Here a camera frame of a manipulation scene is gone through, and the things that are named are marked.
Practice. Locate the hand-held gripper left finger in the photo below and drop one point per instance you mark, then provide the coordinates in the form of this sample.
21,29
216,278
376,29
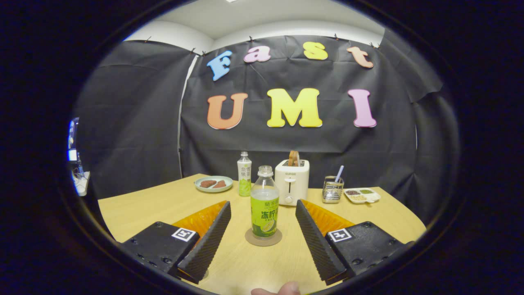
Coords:
206,241

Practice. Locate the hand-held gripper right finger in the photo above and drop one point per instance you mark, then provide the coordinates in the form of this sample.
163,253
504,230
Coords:
317,241

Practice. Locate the round brown coaster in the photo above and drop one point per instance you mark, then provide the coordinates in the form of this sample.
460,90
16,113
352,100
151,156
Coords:
254,241

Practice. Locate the green label juice bottle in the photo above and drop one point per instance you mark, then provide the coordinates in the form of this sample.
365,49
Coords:
264,213

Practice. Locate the slim white green bottle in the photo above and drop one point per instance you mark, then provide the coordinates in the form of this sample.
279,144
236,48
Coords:
244,176

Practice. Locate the pale green plate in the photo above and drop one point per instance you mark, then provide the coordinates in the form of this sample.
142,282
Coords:
213,190

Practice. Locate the wooden table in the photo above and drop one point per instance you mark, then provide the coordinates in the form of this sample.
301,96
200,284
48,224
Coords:
163,205

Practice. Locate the brown food piece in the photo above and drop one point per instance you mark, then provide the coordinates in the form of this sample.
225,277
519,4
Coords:
221,184
207,183

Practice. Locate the white toaster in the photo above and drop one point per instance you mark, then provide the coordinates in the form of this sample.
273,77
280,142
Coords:
291,184

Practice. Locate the white divided dish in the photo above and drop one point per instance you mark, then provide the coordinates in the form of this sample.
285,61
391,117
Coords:
362,196

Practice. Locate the white straw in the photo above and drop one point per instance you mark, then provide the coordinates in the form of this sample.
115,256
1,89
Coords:
339,173

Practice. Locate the brown toast slice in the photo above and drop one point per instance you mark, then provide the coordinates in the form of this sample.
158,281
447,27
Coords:
293,157

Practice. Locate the black backdrop cloth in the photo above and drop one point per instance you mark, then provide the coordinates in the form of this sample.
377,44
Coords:
135,123

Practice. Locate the lit computer screen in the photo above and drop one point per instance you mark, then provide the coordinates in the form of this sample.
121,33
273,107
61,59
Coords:
73,139

